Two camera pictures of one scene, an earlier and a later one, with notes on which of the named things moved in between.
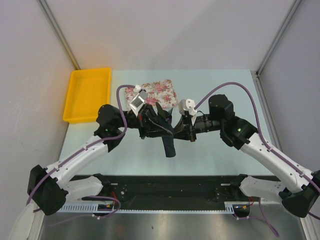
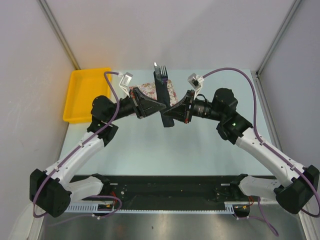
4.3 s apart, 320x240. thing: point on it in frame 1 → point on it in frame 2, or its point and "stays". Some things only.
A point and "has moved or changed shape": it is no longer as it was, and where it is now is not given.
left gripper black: x=148 y=124 → x=142 y=105
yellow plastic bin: x=88 y=89 stays
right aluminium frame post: x=259 y=90 stays
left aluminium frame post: x=47 y=10 stays
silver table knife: x=160 y=111 has moved or changed shape
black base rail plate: x=169 y=189 stays
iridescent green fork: x=170 y=113 has moved or changed shape
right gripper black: x=186 y=130 → x=180 y=111
